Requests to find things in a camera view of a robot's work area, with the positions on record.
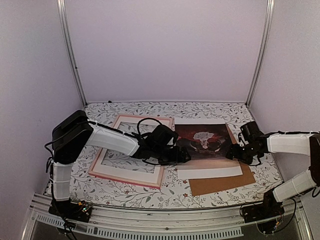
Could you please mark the pink wooden picture frame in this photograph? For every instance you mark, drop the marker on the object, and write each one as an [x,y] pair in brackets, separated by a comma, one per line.
[125,180]

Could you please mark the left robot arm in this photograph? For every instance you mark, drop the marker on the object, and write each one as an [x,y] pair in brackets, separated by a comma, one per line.
[77,131]

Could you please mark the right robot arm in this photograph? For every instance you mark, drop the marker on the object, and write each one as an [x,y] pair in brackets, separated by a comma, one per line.
[301,143]

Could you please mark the left aluminium post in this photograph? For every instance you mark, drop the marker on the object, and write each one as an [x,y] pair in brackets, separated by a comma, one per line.
[61,7]

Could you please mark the dark photo print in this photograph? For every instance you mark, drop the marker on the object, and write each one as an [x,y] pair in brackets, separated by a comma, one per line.
[207,140]

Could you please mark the right aluminium post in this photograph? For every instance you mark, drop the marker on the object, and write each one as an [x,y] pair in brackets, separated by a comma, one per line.
[262,50]

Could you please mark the aluminium post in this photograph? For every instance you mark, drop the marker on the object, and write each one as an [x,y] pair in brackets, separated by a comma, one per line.
[262,50]
[61,7]

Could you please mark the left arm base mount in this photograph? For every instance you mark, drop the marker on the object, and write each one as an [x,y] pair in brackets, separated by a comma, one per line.
[80,211]

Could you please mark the white mat board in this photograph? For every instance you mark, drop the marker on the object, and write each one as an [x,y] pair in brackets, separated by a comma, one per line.
[130,172]

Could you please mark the brown backing board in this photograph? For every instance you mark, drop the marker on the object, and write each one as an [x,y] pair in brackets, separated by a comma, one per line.
[211,185]

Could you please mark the floral table mat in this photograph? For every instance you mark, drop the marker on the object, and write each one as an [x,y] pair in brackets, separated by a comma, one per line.
[174,193]

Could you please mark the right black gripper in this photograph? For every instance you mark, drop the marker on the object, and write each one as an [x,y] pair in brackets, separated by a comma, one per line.
[233,153]

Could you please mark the clear acrylic sheet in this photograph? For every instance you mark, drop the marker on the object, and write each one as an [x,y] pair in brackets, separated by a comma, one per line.
[119,160]

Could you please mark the front aluminium rail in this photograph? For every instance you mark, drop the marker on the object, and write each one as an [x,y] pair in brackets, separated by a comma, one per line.
[128,224]

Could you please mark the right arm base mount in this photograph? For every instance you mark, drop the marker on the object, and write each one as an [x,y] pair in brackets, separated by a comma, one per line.
[269,219]

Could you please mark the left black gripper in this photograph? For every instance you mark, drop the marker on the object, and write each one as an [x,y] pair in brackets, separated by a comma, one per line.
[175,158]

